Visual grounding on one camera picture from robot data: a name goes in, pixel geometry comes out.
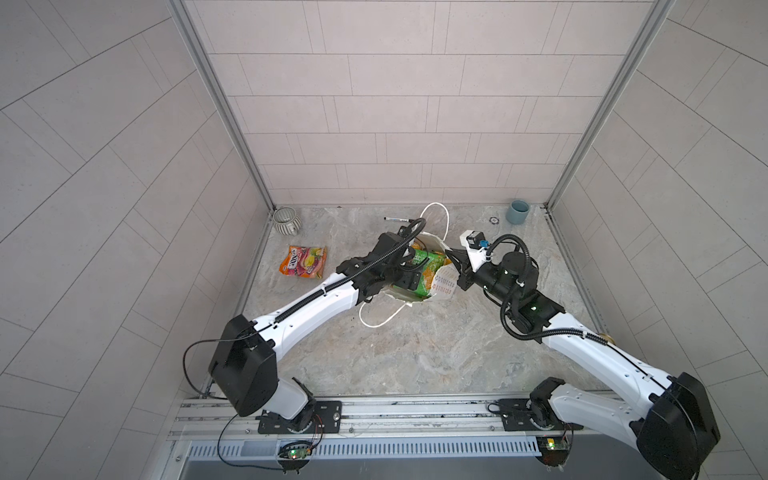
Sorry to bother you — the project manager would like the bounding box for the green chip snack bag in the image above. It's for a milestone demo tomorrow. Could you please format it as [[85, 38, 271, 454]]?
[[391, 238, 451, 300]]

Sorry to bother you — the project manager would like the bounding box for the white printed paper bag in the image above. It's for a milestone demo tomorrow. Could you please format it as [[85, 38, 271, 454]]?
[[358, 202, 459, 329]]

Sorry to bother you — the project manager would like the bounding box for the pink orange candy bag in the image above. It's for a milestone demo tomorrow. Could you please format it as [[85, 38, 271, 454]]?
[[279, 245, 327, 279]]

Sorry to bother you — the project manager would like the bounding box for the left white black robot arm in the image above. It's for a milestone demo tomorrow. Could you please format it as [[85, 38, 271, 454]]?
[[209, 218, 424, 427]]

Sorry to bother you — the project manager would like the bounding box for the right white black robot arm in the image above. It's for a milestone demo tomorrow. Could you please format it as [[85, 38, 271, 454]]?
[[446, 245, 721, 479]]

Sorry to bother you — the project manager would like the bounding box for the teal ceramic cup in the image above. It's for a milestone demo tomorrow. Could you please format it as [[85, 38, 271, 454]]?
[[505, 199, 531, 225]]

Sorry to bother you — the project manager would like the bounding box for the striped ceramic mug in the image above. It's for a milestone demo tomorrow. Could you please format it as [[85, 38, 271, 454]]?
[[273, 206, 301, 236]]

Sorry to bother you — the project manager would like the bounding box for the right circuit board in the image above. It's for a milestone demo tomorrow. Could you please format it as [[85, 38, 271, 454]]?
[[536, 437, 571, 468]]

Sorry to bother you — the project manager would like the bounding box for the left green circuit board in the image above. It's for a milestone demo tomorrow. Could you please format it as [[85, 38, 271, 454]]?
[[278, 440, 314, 461]]

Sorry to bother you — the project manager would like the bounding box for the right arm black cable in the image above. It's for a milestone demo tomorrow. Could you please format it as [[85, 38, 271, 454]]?
[[485, 233, 703, 480]]

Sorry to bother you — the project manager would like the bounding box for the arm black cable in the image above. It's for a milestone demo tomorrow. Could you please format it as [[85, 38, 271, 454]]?
[[485, 233, 703, 480], [182, 217, 428, 400]]

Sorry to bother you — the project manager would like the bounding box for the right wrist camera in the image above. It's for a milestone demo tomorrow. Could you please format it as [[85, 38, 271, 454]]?
[[460, 230, 490, 272]]

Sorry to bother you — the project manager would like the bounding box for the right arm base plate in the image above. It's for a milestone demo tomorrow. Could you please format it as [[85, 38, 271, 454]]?
[[486, 398, 584, 432]]

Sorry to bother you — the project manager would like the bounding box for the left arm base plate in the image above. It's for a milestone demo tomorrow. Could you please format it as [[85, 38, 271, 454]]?
[[258, 400, 343, 435]]

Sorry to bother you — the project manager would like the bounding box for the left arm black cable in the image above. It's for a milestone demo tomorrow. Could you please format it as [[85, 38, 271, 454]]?
[[182, 217, 428, 400]]

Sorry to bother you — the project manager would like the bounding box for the aluminium mounting rail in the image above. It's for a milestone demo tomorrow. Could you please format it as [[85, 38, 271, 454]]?
[[169, 385, 645, 442]]

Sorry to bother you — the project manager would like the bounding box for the right aluminium corner post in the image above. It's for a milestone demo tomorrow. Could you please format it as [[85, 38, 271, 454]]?
[[545, 0, 675, 212]]

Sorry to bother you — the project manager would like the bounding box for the aluminium corner post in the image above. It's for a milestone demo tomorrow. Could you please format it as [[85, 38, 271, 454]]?
[[545, 0, 675, 212], [168, 0, 276, 211]]

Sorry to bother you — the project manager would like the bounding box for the left aluminium corner post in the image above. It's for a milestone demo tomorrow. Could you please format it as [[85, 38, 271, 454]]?
[[168, 0, 276, 211]]

